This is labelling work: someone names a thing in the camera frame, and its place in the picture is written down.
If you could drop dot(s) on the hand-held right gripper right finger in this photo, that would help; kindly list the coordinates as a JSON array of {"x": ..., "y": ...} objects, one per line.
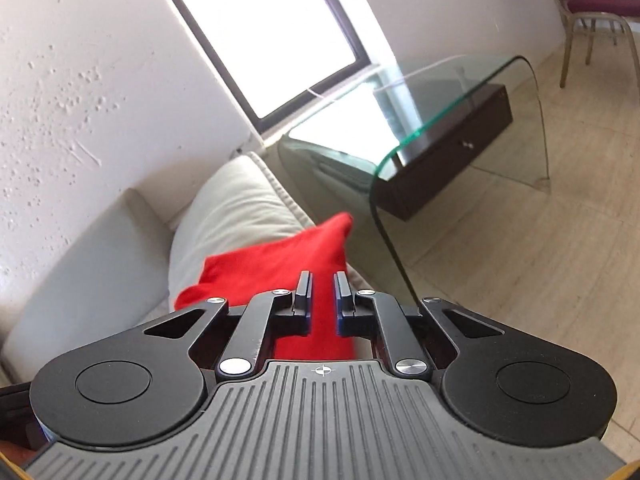
[{"x": 342, "y": 310}]

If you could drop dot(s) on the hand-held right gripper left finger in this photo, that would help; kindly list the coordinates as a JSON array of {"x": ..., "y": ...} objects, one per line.
[{"x": 305, "y": 310}]

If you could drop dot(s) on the red t-shirt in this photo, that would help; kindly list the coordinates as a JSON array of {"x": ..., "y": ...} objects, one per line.
[{"x": 280, "y": 255}]

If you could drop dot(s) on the grey sofa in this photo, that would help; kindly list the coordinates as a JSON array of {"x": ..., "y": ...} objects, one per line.
[{"x": 287, "y": 192}]

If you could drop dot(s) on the pale grey pillow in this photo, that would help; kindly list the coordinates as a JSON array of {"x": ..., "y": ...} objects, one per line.
[{"x": 235, "y": 210}]

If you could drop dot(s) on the grey sofa backrest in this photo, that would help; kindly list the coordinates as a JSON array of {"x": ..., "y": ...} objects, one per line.
[{"x": 90, "y": 280}]

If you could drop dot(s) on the dark wooden drawer unit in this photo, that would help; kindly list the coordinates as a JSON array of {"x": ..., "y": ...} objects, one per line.
[{"x": 450, "y": 160}]

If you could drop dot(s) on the curved glass table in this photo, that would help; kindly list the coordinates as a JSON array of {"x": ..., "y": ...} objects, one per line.
[{"x": 450, "y": 75}]

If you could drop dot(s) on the window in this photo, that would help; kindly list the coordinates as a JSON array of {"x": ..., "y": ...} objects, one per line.
[{"x": 265, "y": 35}]

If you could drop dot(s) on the maroon metal chair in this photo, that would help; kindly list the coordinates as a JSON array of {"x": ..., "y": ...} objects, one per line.
[{"x": 600, "y": 5}]

